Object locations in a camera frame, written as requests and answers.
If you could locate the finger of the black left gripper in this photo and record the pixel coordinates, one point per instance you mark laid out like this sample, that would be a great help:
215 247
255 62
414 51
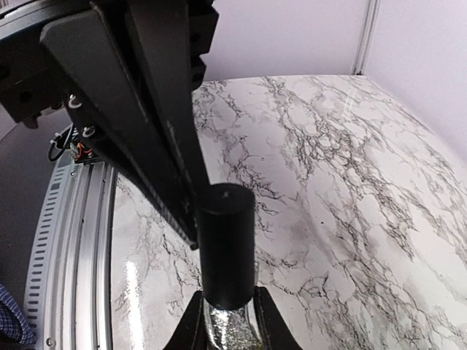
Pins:
164 91

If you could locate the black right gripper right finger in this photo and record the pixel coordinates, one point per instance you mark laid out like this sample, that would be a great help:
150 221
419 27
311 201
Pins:
274 332

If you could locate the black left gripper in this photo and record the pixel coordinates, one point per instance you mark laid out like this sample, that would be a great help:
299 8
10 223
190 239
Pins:
103 101

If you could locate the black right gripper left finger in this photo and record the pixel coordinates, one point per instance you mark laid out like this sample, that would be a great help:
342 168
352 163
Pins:
189 333

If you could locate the black nail polish cap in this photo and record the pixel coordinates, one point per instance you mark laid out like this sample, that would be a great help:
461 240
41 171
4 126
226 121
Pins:
226 237

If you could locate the blue checkered sleeve forearm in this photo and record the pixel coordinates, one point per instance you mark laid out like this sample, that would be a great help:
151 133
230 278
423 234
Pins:
15 327

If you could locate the aluminium front rail frame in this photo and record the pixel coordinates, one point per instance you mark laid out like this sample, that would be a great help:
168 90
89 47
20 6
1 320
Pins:
67 297

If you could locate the right aluminium corner post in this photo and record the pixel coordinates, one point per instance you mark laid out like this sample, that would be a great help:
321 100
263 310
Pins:
366 36

